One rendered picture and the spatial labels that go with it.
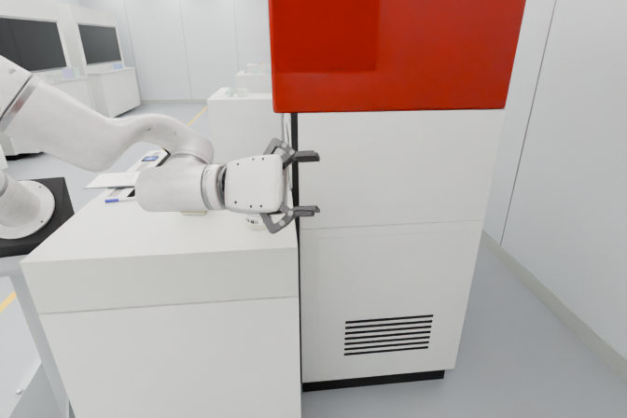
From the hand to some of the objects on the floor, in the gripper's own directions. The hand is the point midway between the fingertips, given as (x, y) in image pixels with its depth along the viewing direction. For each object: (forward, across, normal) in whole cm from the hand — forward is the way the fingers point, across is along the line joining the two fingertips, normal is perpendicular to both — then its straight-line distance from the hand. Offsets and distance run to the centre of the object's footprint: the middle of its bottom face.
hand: (313, 183), depth 60 cm
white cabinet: (-63, -62, +111) cm, 141 cm away
